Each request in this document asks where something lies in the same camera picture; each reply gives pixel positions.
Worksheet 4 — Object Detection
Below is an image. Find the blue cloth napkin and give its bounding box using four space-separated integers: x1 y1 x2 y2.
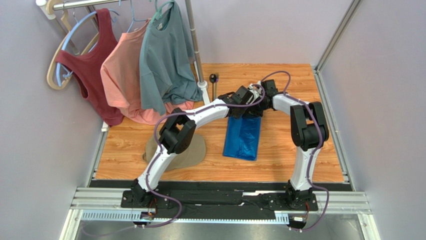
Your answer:
222 117 261 161

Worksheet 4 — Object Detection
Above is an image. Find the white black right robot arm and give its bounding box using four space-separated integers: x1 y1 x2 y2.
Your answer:
248 79 330 200

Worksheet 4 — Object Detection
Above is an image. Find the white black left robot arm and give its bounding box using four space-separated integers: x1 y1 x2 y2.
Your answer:
130 84 266 199

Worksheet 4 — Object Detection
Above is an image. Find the black spoon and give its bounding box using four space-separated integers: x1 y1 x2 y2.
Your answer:
209 72 219 101

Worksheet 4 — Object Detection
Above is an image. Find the white clothes rack foot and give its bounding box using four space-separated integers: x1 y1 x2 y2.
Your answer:
197 80 211 105

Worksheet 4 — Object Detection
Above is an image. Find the beige baseball cap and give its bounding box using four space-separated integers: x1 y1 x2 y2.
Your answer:
142 133 206 172

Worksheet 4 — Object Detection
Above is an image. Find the teal t-shirt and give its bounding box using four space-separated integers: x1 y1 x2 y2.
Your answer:
139 0 203 115

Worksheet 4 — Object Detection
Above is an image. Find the teal clothes hanger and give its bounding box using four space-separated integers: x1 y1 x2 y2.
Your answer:
150 0 176 23

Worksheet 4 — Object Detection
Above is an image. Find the pink t-shirt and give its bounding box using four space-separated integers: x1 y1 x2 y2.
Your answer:
100 24 200 125

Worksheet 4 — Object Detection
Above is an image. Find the maroon tank top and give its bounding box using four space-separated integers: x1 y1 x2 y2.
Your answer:
55 8 124 127

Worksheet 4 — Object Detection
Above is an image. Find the light blue clothes hanger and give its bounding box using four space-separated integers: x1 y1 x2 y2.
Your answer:
46 11 100 90

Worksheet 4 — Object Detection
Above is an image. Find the metal clothes rack pole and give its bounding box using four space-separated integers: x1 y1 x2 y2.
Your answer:
35 0 208 87

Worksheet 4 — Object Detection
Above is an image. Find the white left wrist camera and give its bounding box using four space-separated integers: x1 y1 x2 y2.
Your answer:
247 84 263 104

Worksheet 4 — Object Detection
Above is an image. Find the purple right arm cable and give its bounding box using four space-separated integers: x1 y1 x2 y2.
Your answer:
261 70 330 233

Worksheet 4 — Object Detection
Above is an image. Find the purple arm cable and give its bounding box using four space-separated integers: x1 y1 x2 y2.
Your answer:
261 70 330 233
138 83 266 229

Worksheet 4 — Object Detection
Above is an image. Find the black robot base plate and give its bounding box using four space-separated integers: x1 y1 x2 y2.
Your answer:
120 189 319 212

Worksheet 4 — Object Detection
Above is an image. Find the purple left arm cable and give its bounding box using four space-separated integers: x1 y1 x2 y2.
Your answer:
138 83 266 229

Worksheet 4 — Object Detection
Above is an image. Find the aluminium frame rail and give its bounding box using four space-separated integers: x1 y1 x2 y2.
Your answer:
60 187 380 240

